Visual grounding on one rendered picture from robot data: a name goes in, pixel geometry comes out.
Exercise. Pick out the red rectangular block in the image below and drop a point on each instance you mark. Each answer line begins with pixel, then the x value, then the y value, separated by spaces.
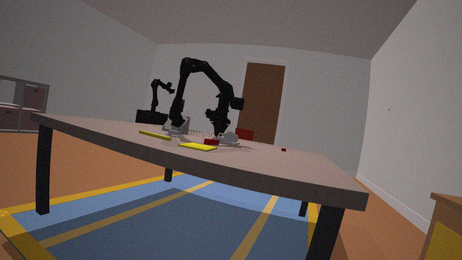
pixel 211 142

